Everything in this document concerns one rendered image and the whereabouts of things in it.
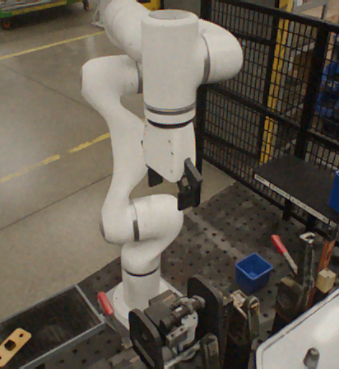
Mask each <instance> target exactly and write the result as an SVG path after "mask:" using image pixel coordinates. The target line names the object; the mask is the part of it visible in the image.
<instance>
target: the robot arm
mask: <svg viewBox="0 0 339 369"><path fill-rule="evenodd" d="M104 28H105V32H106V35H107V36H108V37H109V39H110V40H111V41H112V43H113V44H115V46H116V47H118V48H119V49H121V50H122V51H123V52H125V53H126V55H118V56H109V57H103V58H95V59H92V60H90V61H88V62H87V63H86V64H85V65H84V66H83V67H82V69H81V71H80V74H79V79H78V80H79V88H80V90H81V93H82V95H83V97H84V98H85V99H86V101H87V102H88V103H89V104H90V105H92V106H93V107H94V108H95V109H96V110H97V111H98V112H99V114H100V115H101V116H102V117H103V119H105V121H106V123H107V125H108V126H109V132H110V138H111V144H112V151H113V159H114V173H113V179H112V182H111V185H110V188H109V192H108V193H107V196H106V198H105V200H104V204H103V206H102V209H101V212H100V220H99V222H100V233H101V235H102V236H103V237H104V239H105V240H106V241H108V242H109V243H112V244H115V245H122V244H124V245H123V247H122V249H121V267H122V279H123V281H122V282H121V283H120V284H119V285H118V286H117V288H116V289H115V291H114V296H113V303H114V309H115V310H116V311H117V313H118V314H119V315H120V316H121V317H123V318H124V319H125V320H128V312H129V311H131V310H133V309H135V308H137V309H139V310H140V311H141V312H142V313H143V311H144V310H145V309H146V308H147V307H149V300H150V299H151V298H153V297H156V296H158V295H159V294H161V293H162V292H164V291H166V290H168V287H167V286H166V284H165V283H164V282H163V281H161V280H160V256H161V253H162V252H163V251H164V250H165V249H166V248H167V247H168V246H169V245H170V244H171V243H172V242H173V241H174V239H175V238H176V236H177V235H178V233H179V231H180V229H181V226H182V224H183V210H184V209H185V208H188V207H190V206H192V205H193V190H195V189H198V188H199V186H200V184H201V183H202V182H203V179H202V177H201V176H200V174H199V173H198V171H197V169H196V168H195V141H194V132H193V123H192V122H191V121H192V117H193V116H194V115H195V101H196V90H197V87H198V86H200V85H201V84H208V83H216V82H224V81H227V80H230V79H231V78H233V77H235V76H236V75H237V74H238V73H239V71H240V70H241V68H242V61H243V55H242V50H241V48H240V45H239V43H238V41H237V40H236V38H235V37H234V36H233V35H232V34H231V33H230V32H228V31H226V30H224V29H222V28H221V27H219V26H217V25H215V24H212V23H210V22H208V21H202V20H198V18H197V16H195V15H194V14H192V13H191V12H186V11H181V10H159V11H153V12H150V11H149V10H148V9H146V8H145V7H144V6H143V5H141V4H140V3H139V2H137V1H134V0H113V1H112V2H111V3H110V4H109V5H108V6H107V8H106V10H105V14H104ZM139 94H143V95H144V115H145V116H146V118H145V122H143V121H142V120H141V119H140V118H139V117H138V116H137V115H134V114H132V113H131V112H129V111H128V110H126V109H125V108H123V106H122V105H121V103H120V97H121V96H132V95H139ZM148 169H149V170H148ZM147 172H148V186H149V187H150V188H152V187H155V186H157V185H160V184H163V177H164V178H166V179H167V180H168V181H170V182H172V183H176V182H177V186H178V189H179V192H177V198H175V196H173V195H171V194H153V195H147V196H142V197H137V198H132V199H130V198H129V194H130V192H131V191H132V190H133V189H134V188H135V187H136V186H137V185H138V184H139V183H140V182H141V180H142V179H143V178H144V177H145V175H146V173H147ZM183 172H184V173H185V174H184V175H182V174H183ZM184 178H186V180H187V182H188V185H186V186H185V187H184V186H183V183H182V179H184Z"/></svg>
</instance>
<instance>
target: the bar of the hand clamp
mask: <svg viewBox="0 0 339 369"><path fill-rule="evenodd" d="M297 238H299V239H300V244H299V256H298V268H297V280H296V282H297V283H299V284H300V285H302V288H303V293H302V295H303V294H304V280H305V281H306V282H307V284H308V286H307V287H305V288H306V289H308V290H309V289H310V288H311V278H312V269H313V252H314V251H316V252H318V251H320V250H321V249H322V248H323V243H322V242H321V241H316V242H315V235H314V234H312V233H311V232H310V231H309V232H307V233H305V234H304V235H298V236H297ZM314 242H315V243H314Z"/></svg>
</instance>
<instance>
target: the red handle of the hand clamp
mask: <svg viewBox="0 0 339 369"><path fill-rule="evenodd" d="M270 240H271V242H272V244H273V245H274V246H275V248H276V250H277V252H278V253H279V255H281V257H282V258H283V259H284V260H285V262H286V264H287V265H288V267H289V268H290V270H291V272H292V273H293V274H294V276H295V278H296V279H297V266H296V264H295V262H294V261H293V259H292V258H291V257H290V255H289V254H288V253H287V250H286V248H285V246H284V245H283V244H282V242H281V240H280V239H279V237H278V236H277V235H276V236H275V235H272V236H271V239H270Z"/></svg>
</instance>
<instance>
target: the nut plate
mask: <svg viewBox="0 0 339 369"><path fill-rule="evenodd" d="M20 334H24V336H23V337H19V336H20ZM30 336H31V335H30V334H28V333H26V332H25V331H24V330H23V329H17V330H15V331H14V332H13V333H12V334H11V335H10V336H9V337H8V338H7V339H6V340H5V341H4V342H3V343H2V344H1V345H0V357H1V358H2V359H1V360H0V367H2V366H4V365H5V364H6V363H7V362H8V361H9V360H10V359H11V358H12V357H13V356H14V355H15V354H16V353H17V352H18V351H19V350H20V349H21V348H22V346H23V345H24V344H25V343H26V342H27V340H28V339H29V338H30Z"/></svg>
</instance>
